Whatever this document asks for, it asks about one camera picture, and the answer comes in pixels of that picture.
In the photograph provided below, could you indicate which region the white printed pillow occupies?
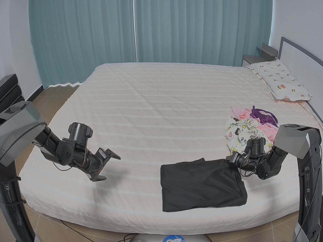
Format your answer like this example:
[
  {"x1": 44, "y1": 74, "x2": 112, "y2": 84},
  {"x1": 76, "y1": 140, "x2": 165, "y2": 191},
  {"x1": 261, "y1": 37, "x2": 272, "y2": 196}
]
[{"x1": 246, "y1": 59, "x2": 312, "y2": 101}]

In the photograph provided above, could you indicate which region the purple garment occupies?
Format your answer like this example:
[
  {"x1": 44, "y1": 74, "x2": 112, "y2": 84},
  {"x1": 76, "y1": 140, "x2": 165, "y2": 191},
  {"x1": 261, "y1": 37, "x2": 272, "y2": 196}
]
[{"x1": 250, "y1": 106, "x2": 278, "y2": 125}]

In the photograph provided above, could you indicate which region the pink garment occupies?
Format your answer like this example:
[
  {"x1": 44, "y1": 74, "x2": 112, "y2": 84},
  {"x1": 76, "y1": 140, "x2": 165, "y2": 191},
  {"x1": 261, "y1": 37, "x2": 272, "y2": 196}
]
[{"x1": 231, "y1": 106, "x2": 279, "y2": 143}]

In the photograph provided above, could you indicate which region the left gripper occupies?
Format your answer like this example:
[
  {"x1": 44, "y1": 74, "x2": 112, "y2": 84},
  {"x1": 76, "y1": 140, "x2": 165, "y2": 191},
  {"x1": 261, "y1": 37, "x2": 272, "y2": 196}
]
[{"x1": 84, "y1": 148, "x2": 121, "y2": 182}]

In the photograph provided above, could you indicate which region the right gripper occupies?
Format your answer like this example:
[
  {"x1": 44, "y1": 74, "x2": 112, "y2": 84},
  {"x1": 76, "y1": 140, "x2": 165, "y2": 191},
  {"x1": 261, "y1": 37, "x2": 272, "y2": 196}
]
[{"x1": 226, "y1": 151, "x2": 251, "y2": 171}]

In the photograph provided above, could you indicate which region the white printed garment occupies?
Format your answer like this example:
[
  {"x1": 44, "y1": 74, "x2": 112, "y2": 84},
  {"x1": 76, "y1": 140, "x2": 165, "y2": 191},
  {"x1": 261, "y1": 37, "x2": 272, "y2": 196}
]
[{"x1": 224, "y1": 115, "x2": 274, "y2": 154}]

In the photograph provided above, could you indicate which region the grey bedside table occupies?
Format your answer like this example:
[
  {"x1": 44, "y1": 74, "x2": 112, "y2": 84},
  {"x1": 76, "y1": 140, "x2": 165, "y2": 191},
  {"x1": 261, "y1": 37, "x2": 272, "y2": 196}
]
[{"x1": 243, "y1": 43, "x2": 278, "y2": 66}]

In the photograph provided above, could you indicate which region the bed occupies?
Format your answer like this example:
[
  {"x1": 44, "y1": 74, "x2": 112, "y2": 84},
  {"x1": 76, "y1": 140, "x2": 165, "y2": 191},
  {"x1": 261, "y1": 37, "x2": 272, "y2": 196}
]
[{"x1": 19, "y1": 37, "x2": 323, "y2": 234}]

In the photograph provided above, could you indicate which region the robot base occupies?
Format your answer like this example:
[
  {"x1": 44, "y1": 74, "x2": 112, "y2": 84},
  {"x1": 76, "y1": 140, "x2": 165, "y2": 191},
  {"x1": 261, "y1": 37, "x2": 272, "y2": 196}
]
[{"x1": 124, "y1": 233, "x2": 212, "y2": 242}]

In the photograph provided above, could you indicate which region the black T-shirt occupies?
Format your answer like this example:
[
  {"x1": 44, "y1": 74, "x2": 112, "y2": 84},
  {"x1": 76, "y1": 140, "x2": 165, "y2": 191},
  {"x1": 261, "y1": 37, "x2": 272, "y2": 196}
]
[{"x1": 160, "y1": 158, "x2": 248, "y2": 212}]

